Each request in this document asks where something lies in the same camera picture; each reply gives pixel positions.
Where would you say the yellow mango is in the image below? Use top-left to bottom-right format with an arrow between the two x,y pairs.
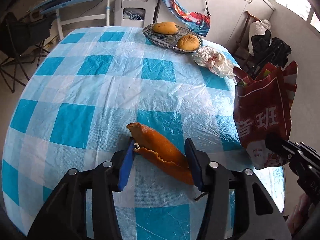
152,22 -> 178,35

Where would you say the black folding camp chair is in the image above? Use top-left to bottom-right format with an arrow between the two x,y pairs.
1,12 -> 56,93

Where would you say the woven fruit plate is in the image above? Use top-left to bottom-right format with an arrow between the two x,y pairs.
142,24 -> 203,54

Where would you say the blue study desk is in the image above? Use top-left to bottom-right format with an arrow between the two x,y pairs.
29,0 -> 111,40

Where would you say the crumpled white tissue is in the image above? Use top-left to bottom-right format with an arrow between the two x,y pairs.
193,46 -> 235,79

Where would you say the long orange peel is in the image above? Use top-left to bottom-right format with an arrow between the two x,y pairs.
126,122 -> 194,185

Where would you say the white storage cabinet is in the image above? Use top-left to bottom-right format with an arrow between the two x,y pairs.
206,0 -> 273,51

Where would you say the black folded stroller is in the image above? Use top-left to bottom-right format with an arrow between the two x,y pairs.
248,29 -> 292,79

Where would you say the red snack bag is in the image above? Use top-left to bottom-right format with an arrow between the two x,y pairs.
233,61 -> 298,170

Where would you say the blue checkered plastic tablecloth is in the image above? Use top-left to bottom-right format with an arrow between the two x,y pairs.
2,27 -> 253,239

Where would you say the person's right hand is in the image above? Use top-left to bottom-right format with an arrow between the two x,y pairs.
286,193 -> 315,237

